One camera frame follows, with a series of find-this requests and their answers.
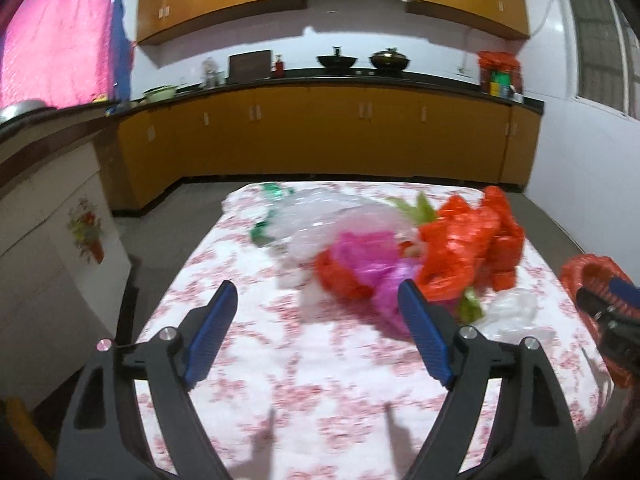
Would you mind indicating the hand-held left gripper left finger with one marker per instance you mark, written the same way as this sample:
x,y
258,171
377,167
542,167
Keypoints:
x,y
210,330

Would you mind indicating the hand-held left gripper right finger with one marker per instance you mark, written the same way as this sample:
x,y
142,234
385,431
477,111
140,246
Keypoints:
x,y
425,330

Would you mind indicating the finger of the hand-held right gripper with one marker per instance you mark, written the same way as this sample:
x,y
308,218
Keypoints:
x,y
592,302
627,294

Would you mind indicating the pink plastic bag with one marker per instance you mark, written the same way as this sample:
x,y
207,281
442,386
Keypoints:
x,y
370,255

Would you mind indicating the red plastic bag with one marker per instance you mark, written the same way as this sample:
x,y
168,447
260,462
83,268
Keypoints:
x,y
335,275
460,240

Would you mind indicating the light green plastic bag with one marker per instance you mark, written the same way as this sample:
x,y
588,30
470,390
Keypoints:
x,y
420,210
470,307

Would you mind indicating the clear plastic bag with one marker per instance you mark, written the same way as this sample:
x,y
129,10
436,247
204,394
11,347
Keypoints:
x,y
515,310
320,220

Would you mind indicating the floral tablecloth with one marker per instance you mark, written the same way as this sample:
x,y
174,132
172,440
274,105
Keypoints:
x,y
310,385

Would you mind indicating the clear bag with green print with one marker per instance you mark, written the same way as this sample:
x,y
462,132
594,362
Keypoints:
x,y
277,220

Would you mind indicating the white cabinet with flower sticker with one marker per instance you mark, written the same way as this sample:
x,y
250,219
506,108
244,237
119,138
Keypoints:
x,y
45,270

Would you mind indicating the yellow object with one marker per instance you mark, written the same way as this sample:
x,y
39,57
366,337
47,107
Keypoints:
x,y
27,435

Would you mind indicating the white cup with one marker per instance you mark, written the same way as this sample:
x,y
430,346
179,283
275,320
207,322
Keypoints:
x,y
517,96

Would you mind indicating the wooden base cabinets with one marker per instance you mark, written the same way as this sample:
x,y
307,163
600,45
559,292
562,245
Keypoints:
x,y
320,135

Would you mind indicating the green bowl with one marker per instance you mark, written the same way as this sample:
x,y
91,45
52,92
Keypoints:
x,y
160,93

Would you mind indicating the black countertop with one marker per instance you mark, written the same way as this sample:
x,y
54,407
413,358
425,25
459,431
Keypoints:
x,y
440,80

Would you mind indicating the window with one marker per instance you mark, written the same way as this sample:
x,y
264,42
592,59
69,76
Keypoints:
x,y
600,45

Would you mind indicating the red bag of groceries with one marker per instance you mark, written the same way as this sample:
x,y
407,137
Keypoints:
x,y
497,67

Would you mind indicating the glass jar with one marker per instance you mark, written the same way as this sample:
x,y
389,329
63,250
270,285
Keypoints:
x,y
211,75

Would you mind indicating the brown cutting board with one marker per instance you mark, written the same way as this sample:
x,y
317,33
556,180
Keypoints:
x,y
250,67

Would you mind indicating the red bottle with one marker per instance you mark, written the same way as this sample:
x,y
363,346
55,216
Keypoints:
x,y
279,67

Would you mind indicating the black wok with lid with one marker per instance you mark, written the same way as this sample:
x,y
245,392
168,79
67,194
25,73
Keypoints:
x,y
390,60
337,61

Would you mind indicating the metal basin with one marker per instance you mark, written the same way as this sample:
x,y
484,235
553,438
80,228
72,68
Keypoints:
x,y
20,110

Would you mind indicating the pink hanging cloth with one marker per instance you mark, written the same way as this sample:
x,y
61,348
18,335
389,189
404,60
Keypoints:
x,y
60,45

